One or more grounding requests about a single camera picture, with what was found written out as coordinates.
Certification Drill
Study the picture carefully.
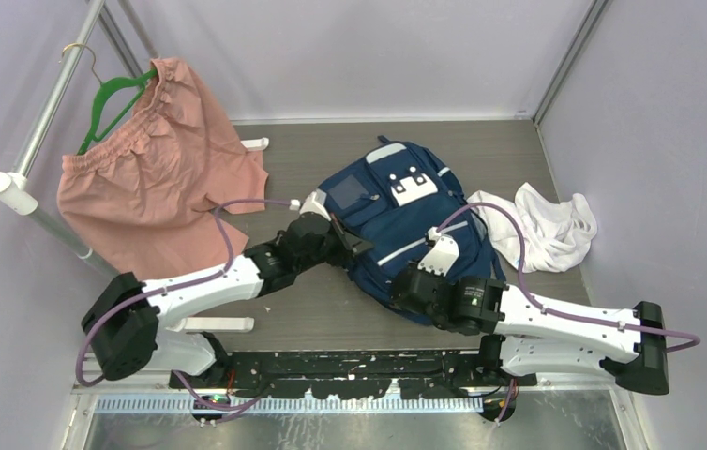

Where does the navy blue student backpack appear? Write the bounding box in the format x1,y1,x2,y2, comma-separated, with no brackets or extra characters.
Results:
317,136,505,326

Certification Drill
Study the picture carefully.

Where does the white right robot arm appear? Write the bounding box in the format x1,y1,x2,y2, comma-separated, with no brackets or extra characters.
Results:
390,263,669,396

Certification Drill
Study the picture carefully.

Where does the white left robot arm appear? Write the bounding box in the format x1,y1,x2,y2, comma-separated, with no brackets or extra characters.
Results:
76,213,374,387

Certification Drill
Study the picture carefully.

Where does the white cloth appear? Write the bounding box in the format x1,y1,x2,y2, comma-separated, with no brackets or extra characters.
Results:
468,183,597,273

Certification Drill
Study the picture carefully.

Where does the pink cloth garment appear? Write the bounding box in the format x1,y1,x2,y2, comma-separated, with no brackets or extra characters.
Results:
57,58,268,279

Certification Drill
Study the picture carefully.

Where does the green clothes hanger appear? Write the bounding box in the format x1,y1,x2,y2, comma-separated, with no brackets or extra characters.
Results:
58,40,159,155

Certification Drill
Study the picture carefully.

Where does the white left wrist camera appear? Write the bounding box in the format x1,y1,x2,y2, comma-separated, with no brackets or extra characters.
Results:
289,189,331,221

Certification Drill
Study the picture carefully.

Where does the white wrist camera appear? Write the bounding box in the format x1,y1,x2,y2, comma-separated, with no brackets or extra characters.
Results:
417,227,459,277
289,189,331,221

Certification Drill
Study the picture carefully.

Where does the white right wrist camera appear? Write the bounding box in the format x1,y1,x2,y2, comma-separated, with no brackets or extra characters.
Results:
417,227,459,277

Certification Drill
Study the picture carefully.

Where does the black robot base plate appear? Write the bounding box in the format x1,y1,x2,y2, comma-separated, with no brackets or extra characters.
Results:
187,349,509,400

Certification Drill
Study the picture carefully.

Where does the white slotted cable duct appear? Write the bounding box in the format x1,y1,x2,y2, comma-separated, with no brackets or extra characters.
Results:
94,393,483,414

